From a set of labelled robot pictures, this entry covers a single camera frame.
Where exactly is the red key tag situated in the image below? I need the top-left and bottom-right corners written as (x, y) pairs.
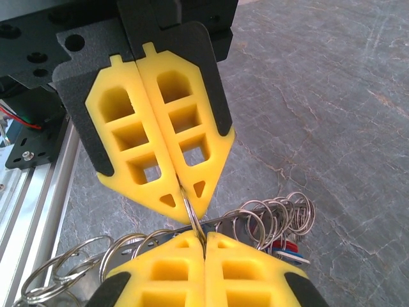
top-left (271, 241), bottom-right (300, 253)

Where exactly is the blue white key tag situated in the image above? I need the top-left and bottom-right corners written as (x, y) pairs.
top-left (274, 248), bottom-right (311, 266)

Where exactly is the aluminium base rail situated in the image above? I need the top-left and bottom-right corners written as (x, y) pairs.
top-left (0, 121), bottom-right (81, 307)

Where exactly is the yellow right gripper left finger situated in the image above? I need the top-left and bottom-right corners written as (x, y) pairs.
top-left (84, 230), bottom-right (206, 307)

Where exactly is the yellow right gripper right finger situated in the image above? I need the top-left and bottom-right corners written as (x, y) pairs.
top-left (205, 232), bottom-right (330, 307)

